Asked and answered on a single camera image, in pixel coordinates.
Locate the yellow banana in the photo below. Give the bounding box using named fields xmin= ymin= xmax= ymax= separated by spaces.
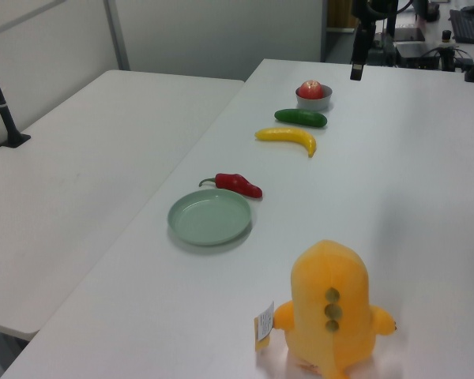
xmin=254 ymin=126 xmax=318 ymax=158

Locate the red chili pepper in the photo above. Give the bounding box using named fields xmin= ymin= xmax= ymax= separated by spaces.
xmin=198 ymin=172 xmax=263 ymax=200

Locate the grey partition post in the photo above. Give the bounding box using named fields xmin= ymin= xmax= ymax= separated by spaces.
xmin=104 ymin=0 xmax=131 ymax=72

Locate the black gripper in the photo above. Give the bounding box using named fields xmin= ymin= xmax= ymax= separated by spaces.
xmin=350 ymin=0 xmax=399 ymax=81

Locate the black keyboard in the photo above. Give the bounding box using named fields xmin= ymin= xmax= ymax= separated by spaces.
xmin=449 ymin=9 xmax=474 ymax=44

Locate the green cucumber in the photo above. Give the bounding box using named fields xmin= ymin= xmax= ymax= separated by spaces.
xmin=273 ymin=108 xmax=328 ymax=129

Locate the black equipment box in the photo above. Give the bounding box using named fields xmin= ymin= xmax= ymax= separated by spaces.
xmin=394 ymin=41 xmax=439 ymax=68

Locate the yellow wooden cabinet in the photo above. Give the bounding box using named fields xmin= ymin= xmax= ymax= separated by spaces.
xmin=326 ymin=0 xmax=357 ymax=31

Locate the red apple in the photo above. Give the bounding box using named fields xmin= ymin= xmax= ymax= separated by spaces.
xmin=299 ymin=79 xmax=325 ymax=100

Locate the white side table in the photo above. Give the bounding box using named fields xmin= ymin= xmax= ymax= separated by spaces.
xmin=0 ymin=69 xmax=246 ymax=343

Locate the light green plate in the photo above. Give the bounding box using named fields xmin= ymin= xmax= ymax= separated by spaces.
xmin=167 ymin=189 xmax=253 ymax=246

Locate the grey bowl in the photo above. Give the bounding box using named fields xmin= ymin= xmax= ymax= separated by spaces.
xmin=295 ymin=84 xmax=334 ymax=111

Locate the yellow plush toy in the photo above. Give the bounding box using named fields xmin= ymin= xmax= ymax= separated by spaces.
xmin=273 ymin=239 xmax=399 ymax=379

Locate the black pole stand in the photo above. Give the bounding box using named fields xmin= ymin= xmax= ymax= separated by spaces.
xmin=0 ymin=39 xmax=32 ymax=149

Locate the paper hang tag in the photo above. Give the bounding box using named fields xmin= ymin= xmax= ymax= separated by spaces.
xmin=254 ymin=301 xmax=276 ymax=352

